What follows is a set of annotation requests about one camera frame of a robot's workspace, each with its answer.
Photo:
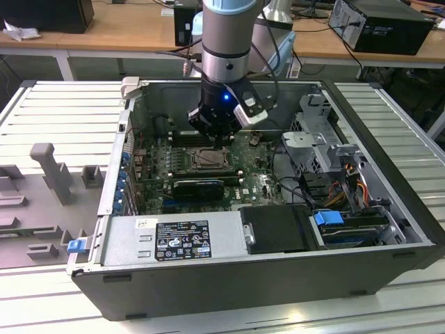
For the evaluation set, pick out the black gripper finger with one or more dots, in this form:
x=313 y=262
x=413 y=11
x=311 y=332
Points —
x=234 y=126
x=199 y=120

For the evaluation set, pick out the silver square CPU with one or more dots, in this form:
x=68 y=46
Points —
x=210 y=159

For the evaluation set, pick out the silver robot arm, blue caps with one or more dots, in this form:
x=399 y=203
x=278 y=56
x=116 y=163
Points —
x=226 y=35

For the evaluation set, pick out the black RAM slot row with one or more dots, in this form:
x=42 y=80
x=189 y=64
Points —
x=205 y=174
x=184 y=140

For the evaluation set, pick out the CPU socket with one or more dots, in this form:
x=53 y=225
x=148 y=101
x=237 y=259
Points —
x=191 y=161

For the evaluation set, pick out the black cylindrical board component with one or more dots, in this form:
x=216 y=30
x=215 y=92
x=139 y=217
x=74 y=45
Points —
x=160 y=124

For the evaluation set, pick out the green motherboard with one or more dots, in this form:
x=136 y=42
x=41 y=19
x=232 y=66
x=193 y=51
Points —
x=250 y=181

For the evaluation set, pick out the black graphics card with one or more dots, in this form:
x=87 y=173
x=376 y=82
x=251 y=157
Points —
x=198 y=190

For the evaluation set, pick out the grey case corner latch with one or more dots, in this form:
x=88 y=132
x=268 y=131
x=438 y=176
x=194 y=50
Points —
x=131 y=87

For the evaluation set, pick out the silver metal drive cage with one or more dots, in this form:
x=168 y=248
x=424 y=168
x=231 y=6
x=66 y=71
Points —
x=313 y=146

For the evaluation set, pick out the pale blue teach pendant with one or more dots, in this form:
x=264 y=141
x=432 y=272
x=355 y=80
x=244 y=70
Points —
x=285 y=48

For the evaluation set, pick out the small black computer tower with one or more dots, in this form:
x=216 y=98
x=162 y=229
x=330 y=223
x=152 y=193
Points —
x=182 y=21

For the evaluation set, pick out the hard disk in blue carrier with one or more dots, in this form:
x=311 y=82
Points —
x=327 y=219

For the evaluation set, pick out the black monitor stand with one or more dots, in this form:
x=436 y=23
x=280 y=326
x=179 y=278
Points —
x=314 y=14

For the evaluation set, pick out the grey power supply with label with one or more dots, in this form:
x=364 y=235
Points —
x=121 y=240

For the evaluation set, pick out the open black PC case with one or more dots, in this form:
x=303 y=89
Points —
x=243 y=288

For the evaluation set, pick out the blue plastic case latch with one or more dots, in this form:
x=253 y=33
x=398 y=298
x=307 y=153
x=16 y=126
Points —
x=76 y=246

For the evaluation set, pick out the large black box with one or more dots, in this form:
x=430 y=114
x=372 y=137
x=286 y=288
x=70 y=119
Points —
x=45 y=15

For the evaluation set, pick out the grey parts rack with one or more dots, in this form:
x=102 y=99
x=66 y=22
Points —
x=34 y=215

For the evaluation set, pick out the crumpled white paper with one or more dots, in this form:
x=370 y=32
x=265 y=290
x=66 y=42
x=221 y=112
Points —
x=24 y=33

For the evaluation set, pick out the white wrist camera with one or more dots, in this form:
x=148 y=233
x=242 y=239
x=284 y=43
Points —
x=252 y=118

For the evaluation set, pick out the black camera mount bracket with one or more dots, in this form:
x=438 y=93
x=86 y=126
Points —
x=253 y=92

